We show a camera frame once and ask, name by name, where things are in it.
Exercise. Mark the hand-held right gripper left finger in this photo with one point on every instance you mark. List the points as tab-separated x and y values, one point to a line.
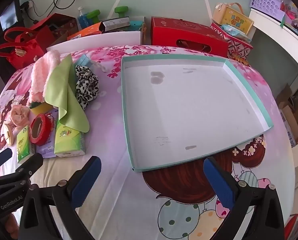
85	180

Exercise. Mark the white storage box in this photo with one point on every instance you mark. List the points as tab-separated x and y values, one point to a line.
96	41

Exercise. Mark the blue face mask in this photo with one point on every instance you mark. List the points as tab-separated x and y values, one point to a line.
83	61

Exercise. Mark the large green tissue pack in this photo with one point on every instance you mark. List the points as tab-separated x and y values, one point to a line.
67	140

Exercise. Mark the peach flower scrunchie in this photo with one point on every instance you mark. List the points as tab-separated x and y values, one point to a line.
20	116

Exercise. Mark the small black monitor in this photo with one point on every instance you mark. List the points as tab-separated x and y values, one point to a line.
7	18

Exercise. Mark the red gold paper ornament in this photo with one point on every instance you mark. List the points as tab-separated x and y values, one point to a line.
237	60

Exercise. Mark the wall power socket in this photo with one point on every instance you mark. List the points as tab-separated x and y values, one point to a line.
26	6

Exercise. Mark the person's left hand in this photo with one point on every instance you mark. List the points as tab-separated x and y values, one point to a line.
10	226

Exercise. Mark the leopard print scrunchie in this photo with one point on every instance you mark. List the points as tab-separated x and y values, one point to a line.
86	87

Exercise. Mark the orange carton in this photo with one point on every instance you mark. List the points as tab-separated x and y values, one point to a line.
89	31

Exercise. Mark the yellow green sponge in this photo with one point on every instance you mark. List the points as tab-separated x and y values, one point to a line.
40	109

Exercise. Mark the dark red open box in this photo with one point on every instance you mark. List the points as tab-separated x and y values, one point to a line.
64	25

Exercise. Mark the white tray with teal rim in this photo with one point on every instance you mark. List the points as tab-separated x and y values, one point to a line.
189	110

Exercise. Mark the cardboard boxes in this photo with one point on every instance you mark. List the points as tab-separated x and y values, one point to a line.
289	110

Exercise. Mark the red gift bag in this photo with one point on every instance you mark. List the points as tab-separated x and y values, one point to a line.
23	55

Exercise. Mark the green microfiber cloth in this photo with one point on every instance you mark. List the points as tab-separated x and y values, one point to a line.
61	87

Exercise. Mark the white shelf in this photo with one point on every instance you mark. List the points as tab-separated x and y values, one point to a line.
269	20

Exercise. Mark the green dumbbell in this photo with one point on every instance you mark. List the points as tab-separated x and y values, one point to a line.
93	15
121	11

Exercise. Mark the blue liquid bottle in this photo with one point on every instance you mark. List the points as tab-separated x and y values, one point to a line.
82	20

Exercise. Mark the teal plastic item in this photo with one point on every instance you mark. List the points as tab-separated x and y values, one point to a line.
136	23

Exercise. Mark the red tape roll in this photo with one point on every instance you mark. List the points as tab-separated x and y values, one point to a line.
45	135

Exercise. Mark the red white patterned box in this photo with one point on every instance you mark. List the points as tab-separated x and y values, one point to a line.
239	48

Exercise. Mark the green tape strip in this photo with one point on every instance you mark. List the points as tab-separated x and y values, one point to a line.
283	20

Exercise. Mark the light blue wipes packet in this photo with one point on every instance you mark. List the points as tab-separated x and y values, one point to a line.
234	31

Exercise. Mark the red object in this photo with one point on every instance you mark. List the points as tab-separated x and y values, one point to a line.
294	226

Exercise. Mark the pink fuzzy cloth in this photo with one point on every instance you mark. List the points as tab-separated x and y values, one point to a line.
42	75

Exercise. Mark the red gift box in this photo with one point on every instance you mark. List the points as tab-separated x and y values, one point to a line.
189	33

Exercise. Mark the purple wipes packet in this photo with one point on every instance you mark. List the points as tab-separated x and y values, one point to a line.
46	150

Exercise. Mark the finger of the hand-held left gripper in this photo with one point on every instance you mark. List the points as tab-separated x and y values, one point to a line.
1	157
31	163

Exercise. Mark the small green tissue pack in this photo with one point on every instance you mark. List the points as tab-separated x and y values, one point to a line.
23	142

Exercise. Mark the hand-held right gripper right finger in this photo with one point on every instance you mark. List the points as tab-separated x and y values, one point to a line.
220	182

